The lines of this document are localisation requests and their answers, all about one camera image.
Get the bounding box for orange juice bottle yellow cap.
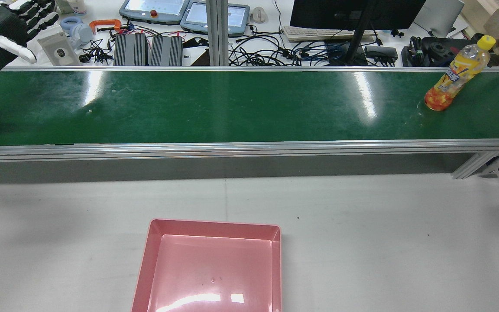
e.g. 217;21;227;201
424;36;496;111

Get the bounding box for pink plastic basket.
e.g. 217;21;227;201
131;218;282;312

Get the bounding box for white jar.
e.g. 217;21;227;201
67;0;87;16

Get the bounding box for pale blue tape roll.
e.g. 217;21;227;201
69;23;93;44

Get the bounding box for orange clamp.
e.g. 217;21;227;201
89;19;123;34

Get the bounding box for black ribbed metal box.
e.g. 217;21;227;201
149;35;184;66
113;33;149;66

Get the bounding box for grey teach pendant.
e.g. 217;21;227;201
180;1;250;37
119;0;190;26

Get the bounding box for white computer mouse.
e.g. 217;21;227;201
251;6;269;24

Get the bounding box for beige keyboard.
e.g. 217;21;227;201
282;25;379;43

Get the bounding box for black monitor stand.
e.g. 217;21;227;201
325;0;382;66

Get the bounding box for black power adapter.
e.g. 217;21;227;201
364;45;399;62

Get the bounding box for black round flange part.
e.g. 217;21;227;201
401;36;482;68

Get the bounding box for silver flat device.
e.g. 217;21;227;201
413;0;467;38

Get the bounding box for plain wooden block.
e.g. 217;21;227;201
463;0;499;27

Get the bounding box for pale blue ring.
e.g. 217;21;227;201
60;16;84;32

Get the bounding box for small black connector cables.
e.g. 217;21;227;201
78;38;114;64

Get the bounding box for aluminium profile post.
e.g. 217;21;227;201
205;0;230;67

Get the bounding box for green conveyor belt aluminium frame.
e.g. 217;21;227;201
0;66;499;179

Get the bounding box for black cable tangle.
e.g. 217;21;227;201
228;24;365;67

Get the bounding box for blue cable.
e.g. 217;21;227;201
291;40;350;61

